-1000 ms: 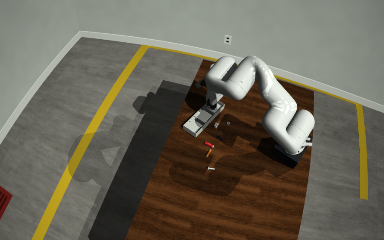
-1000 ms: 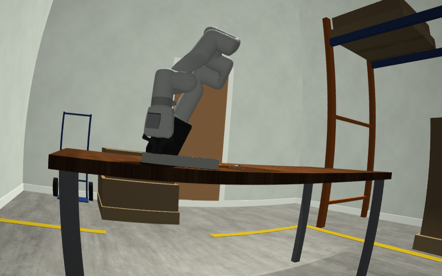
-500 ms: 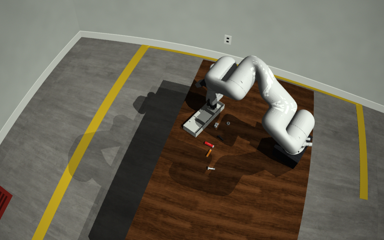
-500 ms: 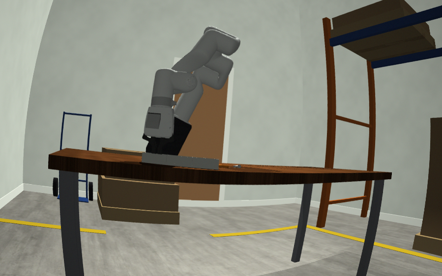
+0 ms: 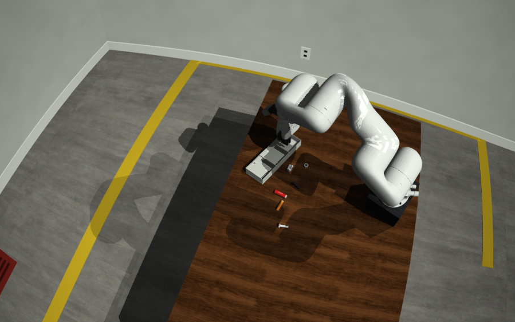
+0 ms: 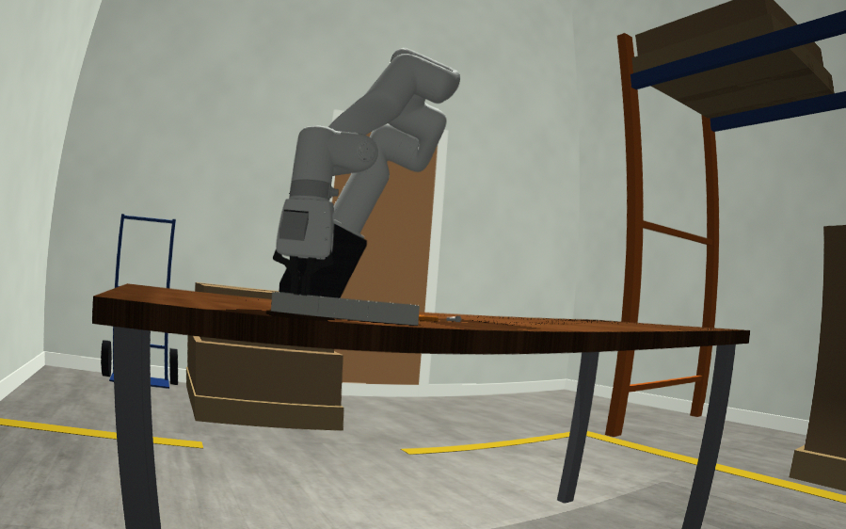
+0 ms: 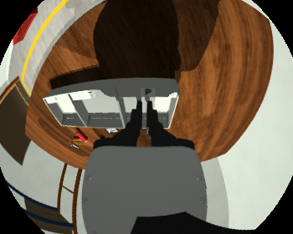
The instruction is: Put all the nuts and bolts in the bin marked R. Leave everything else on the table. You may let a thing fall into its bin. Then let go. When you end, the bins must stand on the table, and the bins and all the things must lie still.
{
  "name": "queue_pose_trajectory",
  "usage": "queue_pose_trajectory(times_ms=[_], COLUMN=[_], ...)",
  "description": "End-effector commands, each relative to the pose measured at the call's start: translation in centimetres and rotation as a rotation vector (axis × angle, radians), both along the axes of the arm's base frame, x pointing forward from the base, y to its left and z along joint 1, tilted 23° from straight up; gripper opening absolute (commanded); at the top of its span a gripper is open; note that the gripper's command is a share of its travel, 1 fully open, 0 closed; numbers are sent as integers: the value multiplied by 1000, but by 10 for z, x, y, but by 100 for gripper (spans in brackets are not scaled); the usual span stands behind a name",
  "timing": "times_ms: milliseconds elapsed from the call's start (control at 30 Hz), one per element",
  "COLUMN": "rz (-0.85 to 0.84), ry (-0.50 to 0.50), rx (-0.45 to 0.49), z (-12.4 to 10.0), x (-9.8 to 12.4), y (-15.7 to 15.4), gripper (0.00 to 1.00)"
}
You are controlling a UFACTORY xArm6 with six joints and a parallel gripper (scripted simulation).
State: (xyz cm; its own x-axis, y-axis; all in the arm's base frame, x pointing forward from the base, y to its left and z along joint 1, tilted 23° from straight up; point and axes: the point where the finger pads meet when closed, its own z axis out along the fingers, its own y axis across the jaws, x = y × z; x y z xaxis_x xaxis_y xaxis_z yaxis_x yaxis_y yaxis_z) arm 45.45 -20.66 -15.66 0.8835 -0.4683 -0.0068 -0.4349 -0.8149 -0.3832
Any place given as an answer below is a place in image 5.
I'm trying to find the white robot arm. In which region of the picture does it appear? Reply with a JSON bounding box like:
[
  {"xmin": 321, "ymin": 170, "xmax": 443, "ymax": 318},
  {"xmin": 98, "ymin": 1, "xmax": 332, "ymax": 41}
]
[{"xmin": 261, "ymin": 73, "xmax": 422, "ymax": 208}]

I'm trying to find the red battery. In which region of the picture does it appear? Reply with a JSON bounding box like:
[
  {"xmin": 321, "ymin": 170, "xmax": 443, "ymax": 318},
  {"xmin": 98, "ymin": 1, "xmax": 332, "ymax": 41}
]
[{"xmin": 274, "ymin": 190, "xmax": 287, "ymax": 198}]

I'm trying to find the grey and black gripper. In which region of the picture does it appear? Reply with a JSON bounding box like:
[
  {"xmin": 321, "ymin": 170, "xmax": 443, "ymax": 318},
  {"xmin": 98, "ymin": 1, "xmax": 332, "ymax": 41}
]
[{"xmin": 276, "ymin": 118, "xmax": 300, "ymax": 145}]

